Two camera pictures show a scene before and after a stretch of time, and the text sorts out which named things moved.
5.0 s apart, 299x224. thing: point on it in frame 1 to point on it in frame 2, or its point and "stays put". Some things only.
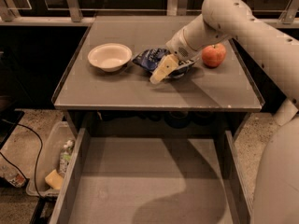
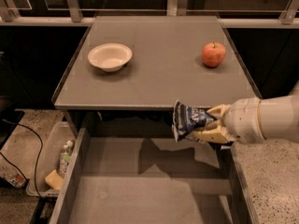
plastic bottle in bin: [65, 157] stays put
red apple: [212, 55] stays put
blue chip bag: [149, 59] to [186, 119]
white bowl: [109, 57] stays put
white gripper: [178, 48] to [242, 119]
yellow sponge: [54, 180] stays put
